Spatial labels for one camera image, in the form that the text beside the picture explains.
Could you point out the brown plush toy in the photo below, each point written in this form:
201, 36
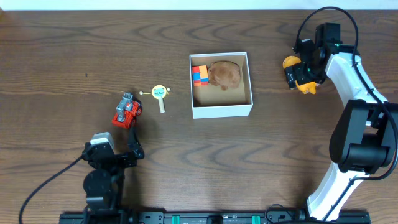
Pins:
225, 74

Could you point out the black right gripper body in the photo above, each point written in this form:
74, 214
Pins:
308, 73

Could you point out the colourful puzzle cube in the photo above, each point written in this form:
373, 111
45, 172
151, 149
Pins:
200, 75

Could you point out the beige cardboard box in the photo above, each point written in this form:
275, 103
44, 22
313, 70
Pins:
211, 101

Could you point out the yellow cat rattle drum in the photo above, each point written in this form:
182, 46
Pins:
159, 92

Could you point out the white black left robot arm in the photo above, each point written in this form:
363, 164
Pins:
104, 186

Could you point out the red toy truck grey crane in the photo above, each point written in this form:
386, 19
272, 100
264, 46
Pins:
128, 109

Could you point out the orange rubber animal toy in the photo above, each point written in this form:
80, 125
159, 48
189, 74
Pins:
302, 82

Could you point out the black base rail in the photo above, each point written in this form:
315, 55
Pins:
271, 216

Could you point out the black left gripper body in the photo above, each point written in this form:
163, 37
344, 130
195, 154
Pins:
123, 158

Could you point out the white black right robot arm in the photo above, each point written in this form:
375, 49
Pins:
363, 140

